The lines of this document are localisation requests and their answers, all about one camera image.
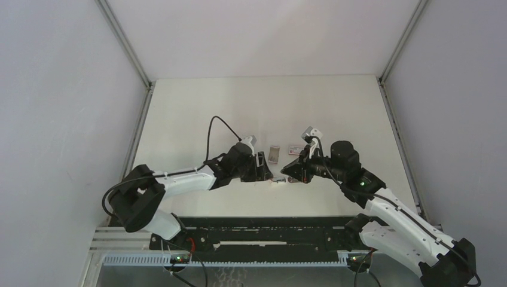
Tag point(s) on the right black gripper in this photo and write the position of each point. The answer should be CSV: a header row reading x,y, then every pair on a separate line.
x,y
300,168

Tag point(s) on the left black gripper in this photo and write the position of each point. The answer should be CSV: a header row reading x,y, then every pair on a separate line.
x,y
262,173

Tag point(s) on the pink stapler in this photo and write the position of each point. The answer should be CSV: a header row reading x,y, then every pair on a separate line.
x,y
278,180

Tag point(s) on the red white staple box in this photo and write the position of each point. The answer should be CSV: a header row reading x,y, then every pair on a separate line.
x,y
295,149

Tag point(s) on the grey staple tray insert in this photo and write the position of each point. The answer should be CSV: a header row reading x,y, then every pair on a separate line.
x,y
273,155

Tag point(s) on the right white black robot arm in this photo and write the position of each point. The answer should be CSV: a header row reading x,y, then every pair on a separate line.
x,y
387,225

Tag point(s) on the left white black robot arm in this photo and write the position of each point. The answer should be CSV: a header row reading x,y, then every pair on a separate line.
x,y
135,201

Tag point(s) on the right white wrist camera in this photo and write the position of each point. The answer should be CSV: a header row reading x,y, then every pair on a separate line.
x,y
312,136

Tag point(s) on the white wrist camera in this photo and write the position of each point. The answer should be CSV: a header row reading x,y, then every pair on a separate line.
x,y
250,141
312,136

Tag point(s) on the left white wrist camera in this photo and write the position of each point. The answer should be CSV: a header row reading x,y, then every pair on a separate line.
x,y
250,141

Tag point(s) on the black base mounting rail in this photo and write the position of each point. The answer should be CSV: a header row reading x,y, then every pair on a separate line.
x,y
287,239

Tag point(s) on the left aluminium frame post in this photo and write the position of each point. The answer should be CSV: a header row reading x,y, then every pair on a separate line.
x,y
119,33

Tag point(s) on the aluminium frame post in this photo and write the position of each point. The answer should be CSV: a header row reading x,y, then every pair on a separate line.
x,y
119,33
403,40

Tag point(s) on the white slotted cable duct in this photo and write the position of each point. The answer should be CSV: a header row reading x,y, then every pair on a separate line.
x,y
159,260

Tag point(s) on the right aluminium frame post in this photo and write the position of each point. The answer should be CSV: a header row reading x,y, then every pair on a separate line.
x,y
403,40

